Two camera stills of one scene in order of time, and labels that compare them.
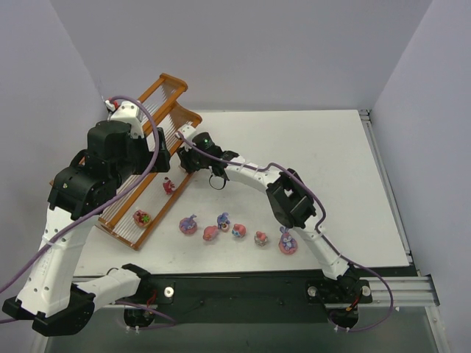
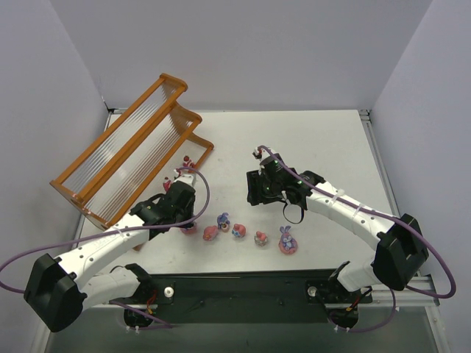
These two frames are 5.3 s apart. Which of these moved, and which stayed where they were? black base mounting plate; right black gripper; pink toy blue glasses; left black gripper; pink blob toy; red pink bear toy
Moved: left black gripper; right black gripper
Stayed: pink toy blue glasses; pink blob toy; red pink bear toy; black base mounting plate
